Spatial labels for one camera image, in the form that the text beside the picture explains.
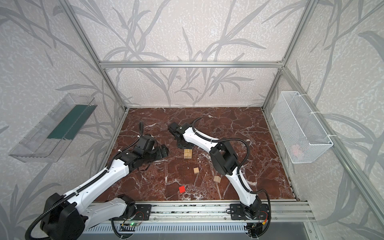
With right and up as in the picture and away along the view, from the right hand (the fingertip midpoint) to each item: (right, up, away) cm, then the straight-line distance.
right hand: (185, 142), depth 95 cm
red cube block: (0, -24, -14) cm, 28 cm away
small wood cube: (+7, -16, -8) cm, 19 cm away
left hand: (-10, -2, -12) cm, 16 cm away
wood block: (+2, -7, -4) cm, 8 cm away
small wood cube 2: (+20, -20, -11) cm, 30 cm away
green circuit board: (-23, -36, -24) cm, 49 cm away
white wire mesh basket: (+53, +7, -34) cm, 63 cm away
